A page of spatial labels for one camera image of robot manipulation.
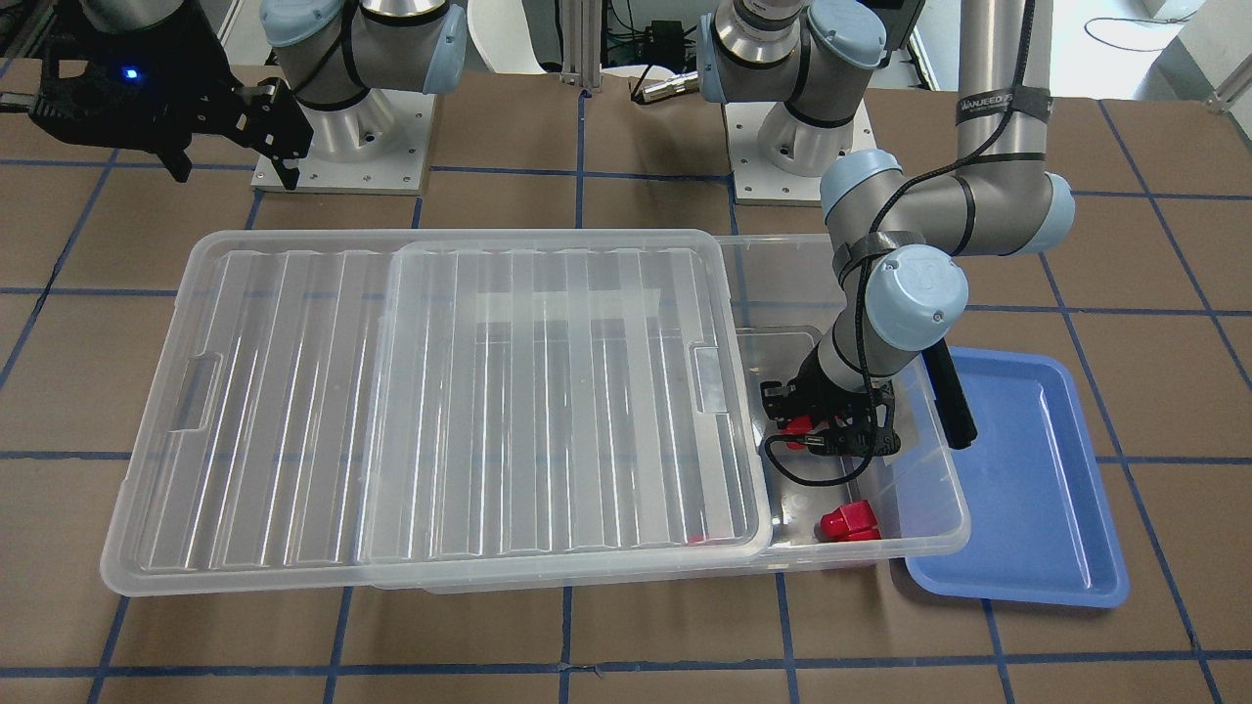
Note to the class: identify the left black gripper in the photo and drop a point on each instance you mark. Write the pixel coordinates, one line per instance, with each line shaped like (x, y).
(818, 384)

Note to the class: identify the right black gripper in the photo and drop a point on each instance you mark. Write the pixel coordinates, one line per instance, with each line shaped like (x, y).
(192, 86)

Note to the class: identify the red block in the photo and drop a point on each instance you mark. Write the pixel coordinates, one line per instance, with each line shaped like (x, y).
(800, 426)
(851, 522)

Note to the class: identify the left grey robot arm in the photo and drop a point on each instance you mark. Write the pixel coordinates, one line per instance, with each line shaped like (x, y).
(896, 237)

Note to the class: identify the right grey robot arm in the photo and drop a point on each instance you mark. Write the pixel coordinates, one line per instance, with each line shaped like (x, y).
(338, 57)

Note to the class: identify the clear plastic storage box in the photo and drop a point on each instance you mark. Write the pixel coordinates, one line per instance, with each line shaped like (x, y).
(567, 411)

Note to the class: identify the clear plastic box lid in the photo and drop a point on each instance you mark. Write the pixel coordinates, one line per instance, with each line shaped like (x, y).
(249, 469)

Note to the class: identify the blue plastic tray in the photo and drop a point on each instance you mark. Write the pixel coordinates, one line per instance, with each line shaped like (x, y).
(1041, 529)

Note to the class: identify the black box latch handle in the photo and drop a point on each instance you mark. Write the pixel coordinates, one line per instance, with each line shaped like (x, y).
(950, 402)

